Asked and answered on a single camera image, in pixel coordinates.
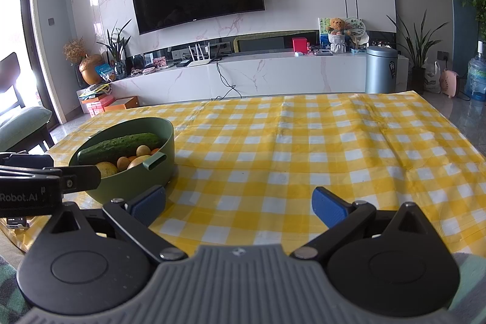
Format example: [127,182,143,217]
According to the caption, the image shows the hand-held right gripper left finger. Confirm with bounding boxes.
[49,184,188,264]

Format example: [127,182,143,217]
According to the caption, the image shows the blue picture book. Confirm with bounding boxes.
[318,17,331,44]

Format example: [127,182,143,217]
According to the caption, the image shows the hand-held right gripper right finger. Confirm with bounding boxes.
[289,186,434,261]

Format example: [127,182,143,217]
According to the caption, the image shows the yellow checked tablecloth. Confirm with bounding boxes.
[0,90,486,257]

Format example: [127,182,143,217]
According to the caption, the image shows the green bowl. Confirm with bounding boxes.
[68,117,176,206]

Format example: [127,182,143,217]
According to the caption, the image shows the white router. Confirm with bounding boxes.
[187,42,214,67]

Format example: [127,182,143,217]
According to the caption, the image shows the stack of orange boxes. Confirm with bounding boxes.
[81,96,139,116]

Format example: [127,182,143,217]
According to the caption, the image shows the brown teddy bear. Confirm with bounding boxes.
[326,17,352,36]

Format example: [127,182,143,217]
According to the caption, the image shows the black cable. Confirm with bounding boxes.
[210,59,242,101]

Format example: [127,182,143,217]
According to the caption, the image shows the dried flowers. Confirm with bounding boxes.
[62,37,86,63]

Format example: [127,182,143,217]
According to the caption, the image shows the round painted fan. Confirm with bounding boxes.
[343,17,368,38]

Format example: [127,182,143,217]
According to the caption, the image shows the gold vase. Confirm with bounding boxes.
[78,53,104,85]

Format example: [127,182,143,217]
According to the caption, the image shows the green cushioned chair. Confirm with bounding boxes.
[0,105,54,152]

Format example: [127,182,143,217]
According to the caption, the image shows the dark wooden chair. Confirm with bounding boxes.
[0,51,22,113]

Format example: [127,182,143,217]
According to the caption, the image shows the silver trash can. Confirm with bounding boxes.
[365,45,399,94]

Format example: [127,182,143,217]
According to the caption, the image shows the yellow-green pear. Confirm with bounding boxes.
[94,161,119,179]

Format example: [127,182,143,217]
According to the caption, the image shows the teal checked cloth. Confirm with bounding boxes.
[0,250,33,324]

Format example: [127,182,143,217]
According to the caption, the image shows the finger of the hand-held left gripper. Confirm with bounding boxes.
[0,152,54,169]
[0,165,102,196]

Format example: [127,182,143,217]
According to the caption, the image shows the white marble TV cabinet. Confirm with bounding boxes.
[107,51,411,113]

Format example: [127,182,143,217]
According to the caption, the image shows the pink heater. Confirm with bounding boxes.
[439,68,460,97]

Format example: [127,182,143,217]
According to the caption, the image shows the tall-leaf potted plant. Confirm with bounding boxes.
[387,9,449,94]

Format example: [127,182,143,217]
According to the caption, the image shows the green cucumber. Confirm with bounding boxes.
[77,133,162,165]

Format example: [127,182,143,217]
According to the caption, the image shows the blue snack bag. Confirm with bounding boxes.
[94,63,115,82]

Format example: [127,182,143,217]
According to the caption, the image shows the orchid plant in glass vase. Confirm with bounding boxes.
[96,19,132,80]

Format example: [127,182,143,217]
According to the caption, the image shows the white plastic bag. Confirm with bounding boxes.
[424,60,442,94]

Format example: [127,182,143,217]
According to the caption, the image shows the brownish pear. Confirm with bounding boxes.
[127,155,153,170]

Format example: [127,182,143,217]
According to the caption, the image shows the blue water jug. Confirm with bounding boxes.
[465,41,486,102]

